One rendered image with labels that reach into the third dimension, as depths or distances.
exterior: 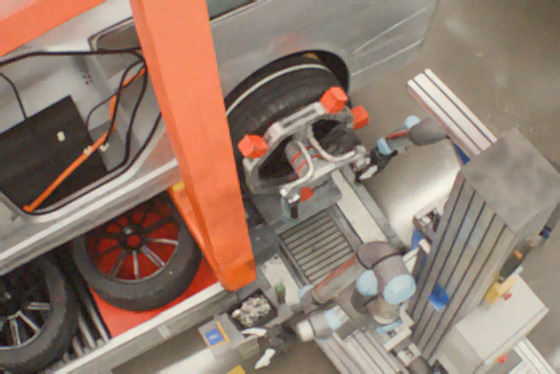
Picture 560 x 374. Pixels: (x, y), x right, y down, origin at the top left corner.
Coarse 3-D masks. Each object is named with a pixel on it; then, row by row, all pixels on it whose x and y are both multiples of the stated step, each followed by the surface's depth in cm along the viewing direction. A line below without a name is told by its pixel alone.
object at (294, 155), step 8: (288, 144) 348; (312, 144) 346; (288, 152) 348; (296, 152) 344; (312, 152) 343; (296, 160) 344; (304, 160) 342; (312, 160) 341; (320, 160) 342; (296, 168) 345; (304, 168) 341; (320, 168) 340; (328, 176) 347; (312, 184) 344; (320, 184) 349
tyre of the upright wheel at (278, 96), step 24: (264, 72) 332; (288, 72) 333; (312, 72) 337; (240, 96) 332; (264, 96) 328; (288, 96) 326; (312, 96) 330; (240, 120) 330; (264, 120) 325; (240, 168) 347
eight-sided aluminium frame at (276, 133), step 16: (304, 112) 329; (320, 112) 329; (272, 128) 327; (288, 128) 326; (352, 128) 356; (272, 144) 327; (336, 144) 370; (256, 160) 332; (256, 176) 343; (288, 176) 371; (256, 192) 355; (272, 192) 365
